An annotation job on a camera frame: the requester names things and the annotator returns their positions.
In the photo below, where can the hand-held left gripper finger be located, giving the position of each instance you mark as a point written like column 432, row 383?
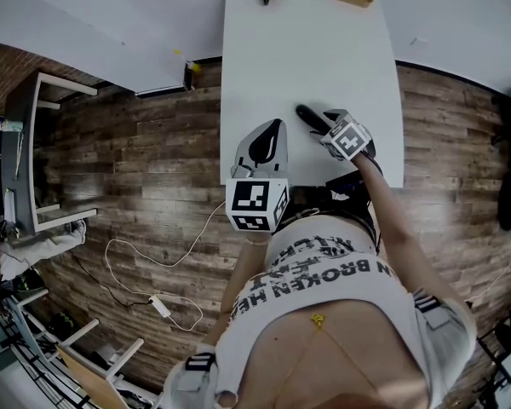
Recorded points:
column 242, row 151
column 282, row 156

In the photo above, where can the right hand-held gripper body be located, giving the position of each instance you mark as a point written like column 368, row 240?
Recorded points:
column 349, row 139

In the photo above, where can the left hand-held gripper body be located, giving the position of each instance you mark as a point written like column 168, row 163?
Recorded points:
column 249, row 196

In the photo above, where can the purple eggplant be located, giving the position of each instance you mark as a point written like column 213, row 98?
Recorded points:
column 306, row 112

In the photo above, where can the person's left forearm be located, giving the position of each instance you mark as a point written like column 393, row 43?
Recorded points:
column 242, row 271

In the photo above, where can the person's right forearm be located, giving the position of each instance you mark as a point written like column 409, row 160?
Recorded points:
column 383, row 211

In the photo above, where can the white table top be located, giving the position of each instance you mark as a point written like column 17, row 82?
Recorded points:
column 306, row 49

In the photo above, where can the person's black trousers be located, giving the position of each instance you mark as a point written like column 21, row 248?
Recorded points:
column 306, row 198

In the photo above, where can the belt with gold buckle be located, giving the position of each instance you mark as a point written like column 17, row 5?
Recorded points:
column 302, row 213

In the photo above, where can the small black yellow fixture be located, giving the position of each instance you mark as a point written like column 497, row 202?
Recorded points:
column 188, row 77

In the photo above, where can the white printed t-shirt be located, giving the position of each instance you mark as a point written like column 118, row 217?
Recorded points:
column 315, row 271

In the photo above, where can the person's bare upper body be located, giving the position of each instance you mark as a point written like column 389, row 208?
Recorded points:
column 323, row 364

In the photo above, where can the pale face mask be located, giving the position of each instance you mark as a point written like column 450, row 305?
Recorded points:
column 10, row 125

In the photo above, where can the white paper sheet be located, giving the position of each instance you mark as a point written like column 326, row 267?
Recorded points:
column 8, row 205

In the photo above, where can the white metal rack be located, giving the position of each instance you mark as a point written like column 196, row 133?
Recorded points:
column 23, row 318

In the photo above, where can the grey desk with white frame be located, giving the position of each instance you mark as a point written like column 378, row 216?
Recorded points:
column 19, row 160

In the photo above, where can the wooden chair with white frame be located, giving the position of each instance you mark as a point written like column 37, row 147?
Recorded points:
column 87, row 377

